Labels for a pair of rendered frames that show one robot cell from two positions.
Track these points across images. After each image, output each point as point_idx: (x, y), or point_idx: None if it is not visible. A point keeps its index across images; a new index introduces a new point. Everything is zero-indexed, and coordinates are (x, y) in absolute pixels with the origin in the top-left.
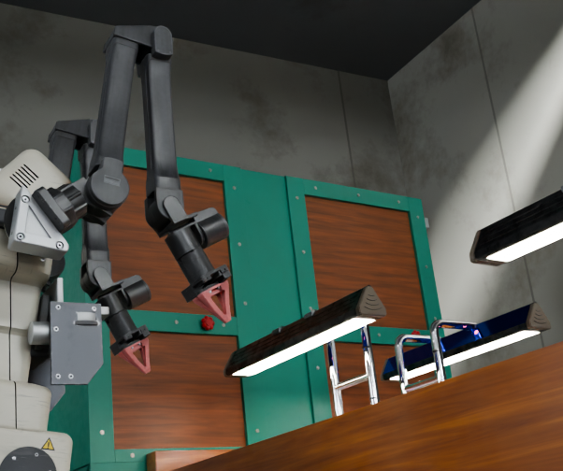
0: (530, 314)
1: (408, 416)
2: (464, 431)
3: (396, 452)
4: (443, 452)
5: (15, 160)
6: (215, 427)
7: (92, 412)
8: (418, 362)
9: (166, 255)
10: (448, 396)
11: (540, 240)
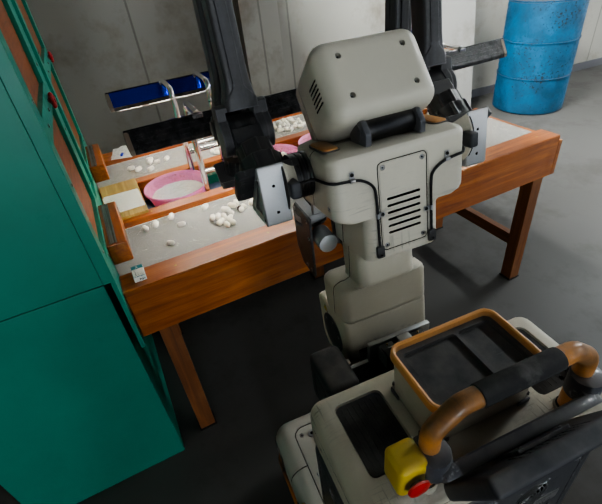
0: (247, 72)
1: None
2: (470, 185)
3: (439, 198)
4: (459, 194)
5: (419, 51)
6: (86, 196)
7: (95, 239)
8: (154, 99)
9: (0, 20)
10: (468, 174)
11: None
